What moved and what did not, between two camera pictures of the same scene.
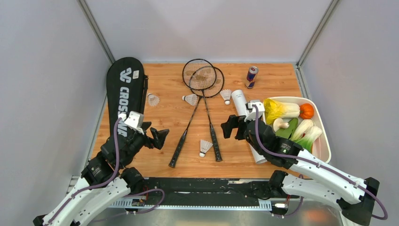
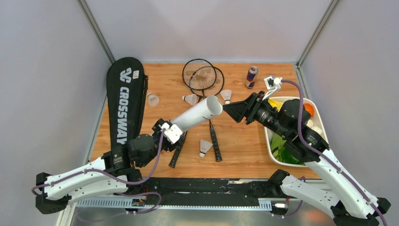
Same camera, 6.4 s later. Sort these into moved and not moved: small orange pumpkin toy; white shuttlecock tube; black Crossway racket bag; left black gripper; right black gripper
Moved: left black gripper; right black gripper; white shuttlecock tube
Not moved: small orange pumpkin toy; black Crossway racket bag
